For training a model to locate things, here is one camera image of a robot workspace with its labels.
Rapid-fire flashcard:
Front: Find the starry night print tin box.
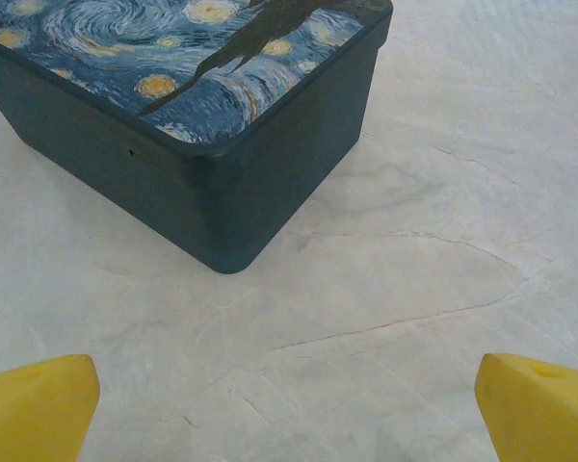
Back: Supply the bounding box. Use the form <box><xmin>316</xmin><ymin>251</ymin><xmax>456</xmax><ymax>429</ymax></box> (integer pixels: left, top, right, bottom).
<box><xmin>0</xmin><ymin>0</ymin><xmax>395</xmax><ymax>276</ymax></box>

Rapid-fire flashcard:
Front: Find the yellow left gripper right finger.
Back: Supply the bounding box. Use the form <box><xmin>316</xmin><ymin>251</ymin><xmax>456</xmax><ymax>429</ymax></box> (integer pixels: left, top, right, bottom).
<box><xmin>475</xmin><ymin>352</ymin><xmax>578</xmax><ymax>462</ymax></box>

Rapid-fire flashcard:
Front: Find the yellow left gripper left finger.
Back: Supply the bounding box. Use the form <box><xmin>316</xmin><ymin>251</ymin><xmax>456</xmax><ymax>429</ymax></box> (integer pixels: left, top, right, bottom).
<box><xmin>0</xmin><ymin>353</ymin><xmax>101</xmax><ymax>462</ymax></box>

